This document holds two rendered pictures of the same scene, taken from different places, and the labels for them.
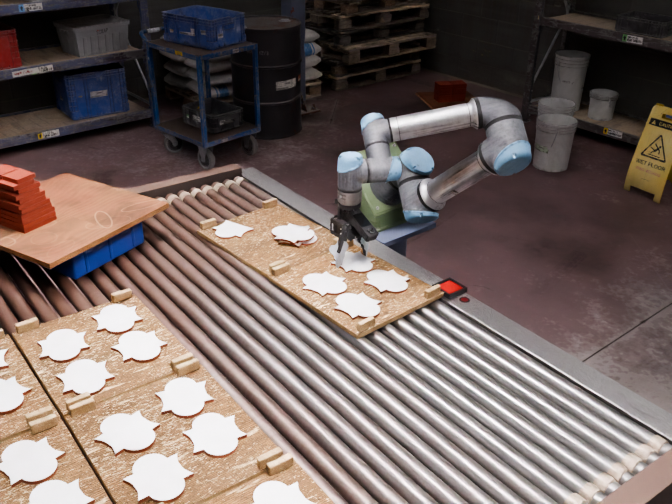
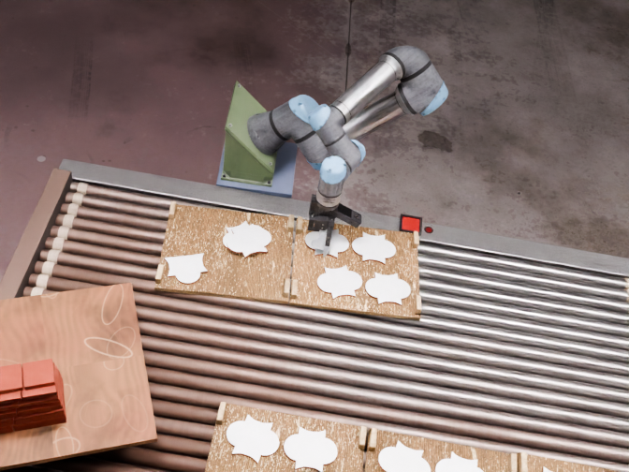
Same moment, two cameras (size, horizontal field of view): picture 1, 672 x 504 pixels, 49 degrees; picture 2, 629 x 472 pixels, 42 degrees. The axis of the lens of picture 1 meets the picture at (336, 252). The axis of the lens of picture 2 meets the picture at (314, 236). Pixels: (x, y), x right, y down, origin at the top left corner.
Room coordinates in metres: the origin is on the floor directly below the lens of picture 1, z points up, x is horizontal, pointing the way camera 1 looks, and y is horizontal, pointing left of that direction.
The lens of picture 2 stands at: (1.07, 1.43, 2.98)
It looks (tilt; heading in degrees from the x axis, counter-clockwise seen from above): 49 degrees down; 305
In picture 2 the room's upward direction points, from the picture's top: 11 degrees clockwise
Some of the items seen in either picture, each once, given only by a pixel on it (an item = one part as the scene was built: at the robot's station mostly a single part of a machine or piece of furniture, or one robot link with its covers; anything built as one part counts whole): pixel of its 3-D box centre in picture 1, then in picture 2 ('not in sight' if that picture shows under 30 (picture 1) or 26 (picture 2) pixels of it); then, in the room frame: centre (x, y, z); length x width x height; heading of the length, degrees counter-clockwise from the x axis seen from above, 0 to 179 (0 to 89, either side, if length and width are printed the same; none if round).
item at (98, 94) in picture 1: (90, 88); not in sight; (6.09, 2.07, 0.32); 0.50 x 0.41 x 0.37; 127
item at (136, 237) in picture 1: (77, 235); not in sight; (2.17, 0.85, 0.97); 0.31 x 0.31 x 0.10; 59
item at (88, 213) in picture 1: (59, 214); (47, 372); (2.20, 0.91, 1.03); 0.50 x 0.50 x 0.02; 59
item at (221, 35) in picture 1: (204, 27); not in sight; (5.51, 0.98, 0.96); 0.50 x 0.38 x 0.21; 55
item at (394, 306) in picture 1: (354, 286); (356, 268); (1.95, -0.06, 0.93); 0.41 x 0.35 x 0.02; 41
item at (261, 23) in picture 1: (266, 76); not in sight; (6.10, 0.60, 0.44); 0.59 x 0.59 x 0.88
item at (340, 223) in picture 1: (347, 219); (323, 212); (2.10, -0.04, 1.08); 0.09 x 0.08 x 0.12; 41
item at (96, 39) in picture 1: (93, 35); not in sight; (6.10, 1.98, 0.76); 0.50 x 0.36 x 0.24; 136
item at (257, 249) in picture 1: (273, 237); (227, 252); (2.26, 0.21, 0.93); 0.41 x 0.35 x 0.02; 42
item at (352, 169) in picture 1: (350, 171); (332, 176); (2.10, -0.04, 1.24); 0.09 x 0.08 x 0.11; 103
